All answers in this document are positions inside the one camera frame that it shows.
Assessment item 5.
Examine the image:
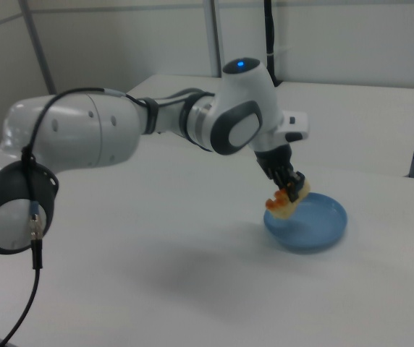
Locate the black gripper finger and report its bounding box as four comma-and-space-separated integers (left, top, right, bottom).
272, 167, 291, 190
287, 171, 306, 203

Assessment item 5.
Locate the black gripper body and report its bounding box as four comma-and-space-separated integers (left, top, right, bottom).
254, 142, 296, 180

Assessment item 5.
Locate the orange glazed bread loaf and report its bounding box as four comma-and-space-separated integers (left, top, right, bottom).
264, 180, 313, 220

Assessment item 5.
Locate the blue round plate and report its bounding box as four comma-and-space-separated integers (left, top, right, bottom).
262, 192, 349, 256

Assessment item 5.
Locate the black hanging cable hose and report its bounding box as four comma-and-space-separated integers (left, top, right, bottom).
262, 0, 282, 88

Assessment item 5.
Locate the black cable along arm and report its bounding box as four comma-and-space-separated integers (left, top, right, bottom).
0, 86, 164, 347

